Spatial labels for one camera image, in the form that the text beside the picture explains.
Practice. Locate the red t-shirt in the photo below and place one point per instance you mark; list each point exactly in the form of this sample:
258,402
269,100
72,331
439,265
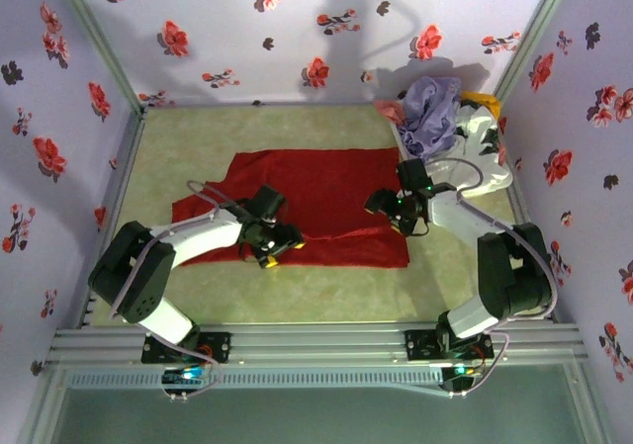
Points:
336,182

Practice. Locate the white plastic basket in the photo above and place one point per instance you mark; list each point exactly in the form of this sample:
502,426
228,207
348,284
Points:
401,147

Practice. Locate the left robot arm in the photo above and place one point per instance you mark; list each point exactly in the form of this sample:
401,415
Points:
207,239

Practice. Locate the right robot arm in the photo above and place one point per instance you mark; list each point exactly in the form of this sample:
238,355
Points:
455,216

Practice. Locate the pink t-shirt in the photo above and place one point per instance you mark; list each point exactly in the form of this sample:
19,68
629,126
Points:
390,110

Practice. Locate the purple t-shirt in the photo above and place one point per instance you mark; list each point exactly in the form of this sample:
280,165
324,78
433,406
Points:
430,117

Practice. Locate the white t-shirt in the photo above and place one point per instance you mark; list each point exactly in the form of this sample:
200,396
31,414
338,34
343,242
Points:
487,137

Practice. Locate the yellow t-shirt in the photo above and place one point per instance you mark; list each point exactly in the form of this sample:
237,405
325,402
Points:
482,100

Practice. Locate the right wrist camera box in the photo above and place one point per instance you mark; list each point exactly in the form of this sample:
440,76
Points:
413,173

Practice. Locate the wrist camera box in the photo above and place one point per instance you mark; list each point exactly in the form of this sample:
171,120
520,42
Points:
413,173
271,199

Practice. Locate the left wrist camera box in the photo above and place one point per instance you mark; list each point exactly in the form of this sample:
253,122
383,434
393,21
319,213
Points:
271,199

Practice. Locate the aluminium mounting rail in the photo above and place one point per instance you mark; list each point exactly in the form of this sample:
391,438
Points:
316,345

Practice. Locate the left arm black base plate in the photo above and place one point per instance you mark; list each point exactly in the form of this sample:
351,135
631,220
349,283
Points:
217,347

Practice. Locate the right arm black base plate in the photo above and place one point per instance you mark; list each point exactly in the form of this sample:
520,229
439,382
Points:
418,345

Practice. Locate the thin aluminium back rail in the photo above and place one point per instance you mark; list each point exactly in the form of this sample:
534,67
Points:
222,104

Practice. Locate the aluminium corner post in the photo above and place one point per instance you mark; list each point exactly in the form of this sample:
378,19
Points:
100,38
529,38

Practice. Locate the aluminium frame leg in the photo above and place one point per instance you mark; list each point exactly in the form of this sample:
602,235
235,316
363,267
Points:
43,404
588,404

